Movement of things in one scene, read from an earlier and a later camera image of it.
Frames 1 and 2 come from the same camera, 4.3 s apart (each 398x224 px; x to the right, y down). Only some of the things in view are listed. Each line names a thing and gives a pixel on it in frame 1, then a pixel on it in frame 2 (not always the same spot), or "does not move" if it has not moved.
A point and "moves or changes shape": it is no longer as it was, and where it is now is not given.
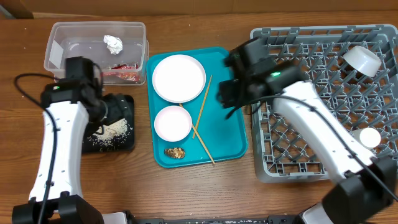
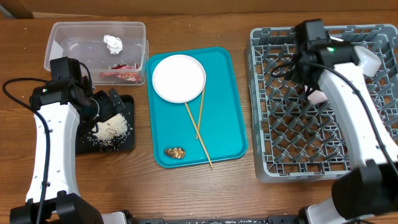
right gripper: (224, 90) → (296, 76)
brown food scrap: (176, 152) does not move
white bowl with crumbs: (173, 123) moves or changes shape
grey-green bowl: (365, 61) does not move
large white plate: (178, 78) does not move
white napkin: (114, 44) does not move
